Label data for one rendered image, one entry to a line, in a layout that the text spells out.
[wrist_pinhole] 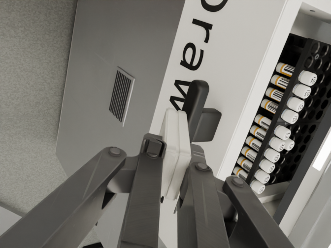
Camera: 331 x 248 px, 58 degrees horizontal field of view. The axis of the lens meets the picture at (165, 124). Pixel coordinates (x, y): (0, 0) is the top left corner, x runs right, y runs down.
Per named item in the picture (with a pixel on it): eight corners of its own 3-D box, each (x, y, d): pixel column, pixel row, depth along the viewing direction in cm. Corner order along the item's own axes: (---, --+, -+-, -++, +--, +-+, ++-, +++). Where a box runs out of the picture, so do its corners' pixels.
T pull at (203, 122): (163, 161, 25) (173, 170, 24) (190, 76, 22) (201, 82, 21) (195, 158, 27) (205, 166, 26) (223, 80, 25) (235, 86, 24)
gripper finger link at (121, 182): (151, 204, 15) (91, 190, 14) (157, 156, 19) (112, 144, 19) (159, 179, 14) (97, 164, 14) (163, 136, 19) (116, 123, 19)
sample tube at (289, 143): (254, 131, 36) (285, 151, 33) (258, 122, 36) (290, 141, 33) (260, 131, 37) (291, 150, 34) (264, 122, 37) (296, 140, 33)
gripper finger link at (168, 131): (163, 199, 17) (149, 196, 16) (166, 144, 23) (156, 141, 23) (178, 152, 15) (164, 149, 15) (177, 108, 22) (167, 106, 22)
